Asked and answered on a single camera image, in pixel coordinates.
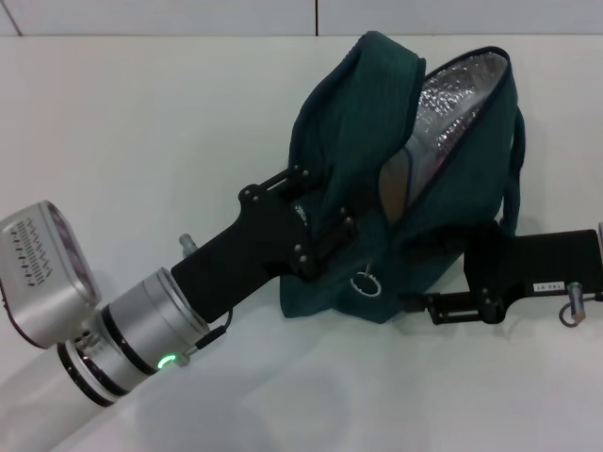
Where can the clear plastic box blue lid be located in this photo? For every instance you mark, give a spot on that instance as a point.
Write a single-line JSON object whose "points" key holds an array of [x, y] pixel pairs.
{"points": [[398, 188]]}

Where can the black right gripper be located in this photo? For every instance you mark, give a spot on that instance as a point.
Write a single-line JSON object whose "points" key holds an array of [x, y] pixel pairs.
{"points": [[532, 263]]}

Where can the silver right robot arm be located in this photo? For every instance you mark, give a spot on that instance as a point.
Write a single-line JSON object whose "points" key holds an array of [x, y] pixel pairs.
{"points": [[599, 240]]}

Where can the dark teal zipper lunch bag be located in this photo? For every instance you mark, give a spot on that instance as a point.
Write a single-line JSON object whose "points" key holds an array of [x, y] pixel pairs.
{"points": [[358, 165]]}

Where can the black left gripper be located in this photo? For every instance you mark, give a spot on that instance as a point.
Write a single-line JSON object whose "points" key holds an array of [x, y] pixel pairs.
{"points": [[235, 263]]}

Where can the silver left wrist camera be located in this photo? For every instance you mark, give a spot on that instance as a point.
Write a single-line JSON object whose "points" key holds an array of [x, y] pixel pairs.
{"points": [[42, 273]]}

